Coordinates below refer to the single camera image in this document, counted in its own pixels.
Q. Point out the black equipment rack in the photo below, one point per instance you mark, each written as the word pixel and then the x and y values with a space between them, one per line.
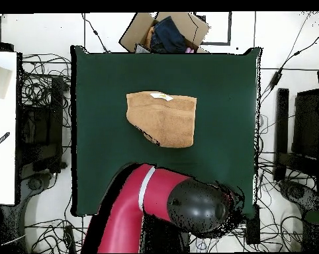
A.
pixel 40 132

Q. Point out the black flat panel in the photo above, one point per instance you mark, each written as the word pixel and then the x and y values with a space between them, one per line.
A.
pixel 306 121

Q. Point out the black ridged tool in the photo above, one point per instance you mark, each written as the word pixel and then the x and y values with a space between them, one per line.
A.
pixel 0 141

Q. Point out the orange terry towel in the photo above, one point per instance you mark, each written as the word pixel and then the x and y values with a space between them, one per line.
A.
pixel 162 121

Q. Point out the brown cardboard box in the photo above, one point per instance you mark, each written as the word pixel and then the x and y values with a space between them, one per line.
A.
pixel 133 34

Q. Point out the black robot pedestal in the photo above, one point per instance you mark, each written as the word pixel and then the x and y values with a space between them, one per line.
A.
pixel 162 235

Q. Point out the black power strip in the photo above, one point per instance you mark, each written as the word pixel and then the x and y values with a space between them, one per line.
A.
pixel 69 238

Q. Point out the orange cloth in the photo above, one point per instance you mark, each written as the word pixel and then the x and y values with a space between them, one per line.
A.
pixel 149 37

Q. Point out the dark blue jeans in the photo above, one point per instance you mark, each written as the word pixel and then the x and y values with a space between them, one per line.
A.
pixel 170 34

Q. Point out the pink cloth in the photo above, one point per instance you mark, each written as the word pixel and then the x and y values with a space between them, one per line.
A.
pixel 190 50

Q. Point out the dark green table cloth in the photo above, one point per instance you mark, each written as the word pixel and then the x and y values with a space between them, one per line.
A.
pixel 109 105

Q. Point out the black rectangular box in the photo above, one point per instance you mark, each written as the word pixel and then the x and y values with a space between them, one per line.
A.
pixel 252 227

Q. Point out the black upright post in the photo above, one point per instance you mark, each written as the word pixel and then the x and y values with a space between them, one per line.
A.
pixel 282 119

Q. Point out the black office chair base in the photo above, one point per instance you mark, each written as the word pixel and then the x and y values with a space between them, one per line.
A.
pixel 35 184
pixel 297 191

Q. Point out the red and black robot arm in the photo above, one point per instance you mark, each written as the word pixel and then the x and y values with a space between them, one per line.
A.
pixel 122 225

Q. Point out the white table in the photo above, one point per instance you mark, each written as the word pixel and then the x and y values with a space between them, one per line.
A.
pixel 3 158

